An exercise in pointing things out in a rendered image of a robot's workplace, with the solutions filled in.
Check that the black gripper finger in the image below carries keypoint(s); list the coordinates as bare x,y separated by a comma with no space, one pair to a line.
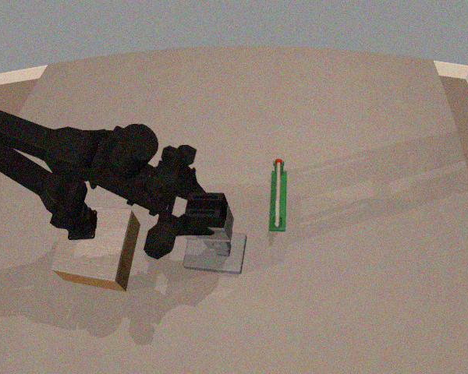
194,186
188,227

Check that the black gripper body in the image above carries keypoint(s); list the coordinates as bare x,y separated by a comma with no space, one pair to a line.
161,237

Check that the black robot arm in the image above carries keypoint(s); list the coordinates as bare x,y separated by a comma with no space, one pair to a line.
74,157

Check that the white pin with red cap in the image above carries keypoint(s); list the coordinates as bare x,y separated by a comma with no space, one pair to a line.
278,162

